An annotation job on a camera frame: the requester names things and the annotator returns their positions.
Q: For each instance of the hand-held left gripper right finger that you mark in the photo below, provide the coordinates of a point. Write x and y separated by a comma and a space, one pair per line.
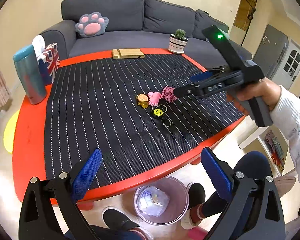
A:
216, 171

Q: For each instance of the wooden door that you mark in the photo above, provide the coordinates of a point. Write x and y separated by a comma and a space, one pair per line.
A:
243, 15

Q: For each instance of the person's shoe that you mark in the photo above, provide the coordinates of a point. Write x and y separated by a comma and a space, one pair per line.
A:
117, 220
196, 195

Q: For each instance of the pink waste bin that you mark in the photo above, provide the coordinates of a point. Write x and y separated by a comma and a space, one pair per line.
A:
177, 197

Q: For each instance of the wooden phone stand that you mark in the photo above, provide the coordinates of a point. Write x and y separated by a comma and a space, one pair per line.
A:
130, 53

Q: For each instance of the dark grey sofa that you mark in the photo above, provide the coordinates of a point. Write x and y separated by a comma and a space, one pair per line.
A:
130, 37

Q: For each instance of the person's right forearm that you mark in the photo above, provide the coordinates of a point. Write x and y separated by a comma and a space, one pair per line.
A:
295, 130

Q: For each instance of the white tissue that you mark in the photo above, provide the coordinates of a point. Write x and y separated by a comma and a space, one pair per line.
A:
38, 43

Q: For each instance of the white plastic bag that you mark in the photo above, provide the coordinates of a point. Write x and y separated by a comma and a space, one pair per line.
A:
160, 205

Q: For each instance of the teal thermos bottle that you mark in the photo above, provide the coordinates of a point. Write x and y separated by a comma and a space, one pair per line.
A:
31, 77

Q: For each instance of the pink scrunchie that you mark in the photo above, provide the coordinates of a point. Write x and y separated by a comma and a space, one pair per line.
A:
168, 94

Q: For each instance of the potted cactus in striped pot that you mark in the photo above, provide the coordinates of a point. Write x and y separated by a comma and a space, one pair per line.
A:
177, 43

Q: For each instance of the white door with window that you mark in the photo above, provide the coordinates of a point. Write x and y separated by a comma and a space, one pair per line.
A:
291, 62

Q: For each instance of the red round table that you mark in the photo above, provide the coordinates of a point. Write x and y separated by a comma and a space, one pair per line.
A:
27, 142

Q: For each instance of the black striped table mat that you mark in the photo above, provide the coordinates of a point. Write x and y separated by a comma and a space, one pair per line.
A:
102, 110

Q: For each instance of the white low shelf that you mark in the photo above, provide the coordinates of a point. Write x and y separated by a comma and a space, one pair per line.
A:
250, 140

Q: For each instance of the grey door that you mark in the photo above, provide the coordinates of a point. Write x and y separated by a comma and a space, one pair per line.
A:
270, 52

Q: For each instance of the colourful toy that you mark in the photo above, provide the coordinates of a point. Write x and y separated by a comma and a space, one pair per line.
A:
275, 145

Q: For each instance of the person's left shoe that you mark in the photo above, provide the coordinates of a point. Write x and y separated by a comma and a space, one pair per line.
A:
117, 220

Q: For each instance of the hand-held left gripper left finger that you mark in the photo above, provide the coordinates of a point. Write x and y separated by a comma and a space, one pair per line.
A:
86, 173

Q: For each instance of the yellow stool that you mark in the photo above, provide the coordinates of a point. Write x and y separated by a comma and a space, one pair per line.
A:
10, 135

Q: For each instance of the person's right shoe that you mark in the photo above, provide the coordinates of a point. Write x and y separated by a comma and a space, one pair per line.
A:
196, 195

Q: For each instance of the grey pink paw cushion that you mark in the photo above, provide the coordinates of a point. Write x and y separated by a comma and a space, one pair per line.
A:
91, 26

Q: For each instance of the dusty pink object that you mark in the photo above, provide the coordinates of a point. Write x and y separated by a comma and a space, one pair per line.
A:
285, 183

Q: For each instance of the person's right hand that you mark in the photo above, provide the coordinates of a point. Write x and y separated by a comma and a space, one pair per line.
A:
268, 92

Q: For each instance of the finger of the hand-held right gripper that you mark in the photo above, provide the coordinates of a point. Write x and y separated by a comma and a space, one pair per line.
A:
187, 90
201, 76

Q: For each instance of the flag print tissue box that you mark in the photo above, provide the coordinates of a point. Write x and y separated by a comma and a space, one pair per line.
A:
50, 65

